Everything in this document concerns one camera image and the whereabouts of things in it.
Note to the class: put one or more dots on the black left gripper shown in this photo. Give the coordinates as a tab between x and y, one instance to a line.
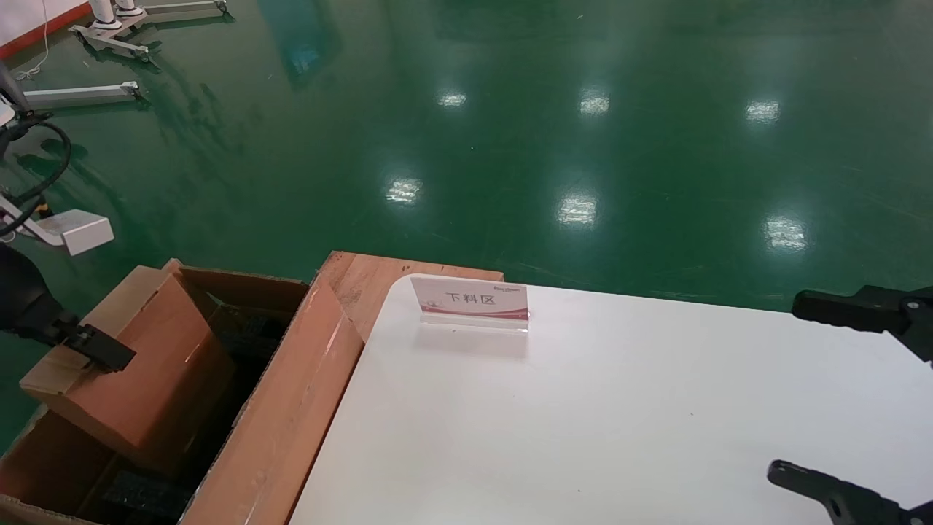
25	299

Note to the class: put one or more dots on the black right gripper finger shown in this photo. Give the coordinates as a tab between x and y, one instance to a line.
853	310
838	496

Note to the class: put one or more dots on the small cardboard box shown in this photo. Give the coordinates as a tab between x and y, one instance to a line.
146	364

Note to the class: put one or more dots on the large cardboard box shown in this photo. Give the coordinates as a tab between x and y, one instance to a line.
291	408

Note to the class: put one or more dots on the black foam block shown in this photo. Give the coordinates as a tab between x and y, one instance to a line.
251	328
146	497

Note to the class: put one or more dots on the grey stand pole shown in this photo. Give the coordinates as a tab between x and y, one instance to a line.
11	87

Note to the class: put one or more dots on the brown wooden board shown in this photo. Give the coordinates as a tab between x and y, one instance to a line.
372	284

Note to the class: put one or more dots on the clear acrylic sign holder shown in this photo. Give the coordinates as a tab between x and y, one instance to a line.
470	299

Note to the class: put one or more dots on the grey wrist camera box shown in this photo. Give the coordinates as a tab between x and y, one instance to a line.
80	230

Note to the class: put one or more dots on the white metal floor rail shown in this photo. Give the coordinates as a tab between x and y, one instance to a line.
80	93

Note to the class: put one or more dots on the white stand base with post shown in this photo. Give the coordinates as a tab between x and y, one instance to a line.
109	38
182	7

